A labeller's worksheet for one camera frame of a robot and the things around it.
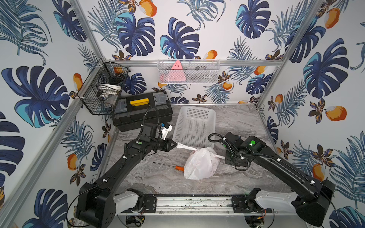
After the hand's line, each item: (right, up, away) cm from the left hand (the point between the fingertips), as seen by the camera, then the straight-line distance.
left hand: (175, 142), depth 77 cm
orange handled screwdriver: (+1, -17, +9) cm, 19 cm away
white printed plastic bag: (+14, -10, -7) cm, 18 cm away
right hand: (+29, -9, -3) cm, 30 cm away
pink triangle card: (0, +42, +13) cm, 44 cm away
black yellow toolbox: (-30, +17, +16) cm, 38 cm away
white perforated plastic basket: (+11, +7, +29) cm, 32 cm away
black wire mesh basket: (-48, +31, +13) cm, 58 cm away
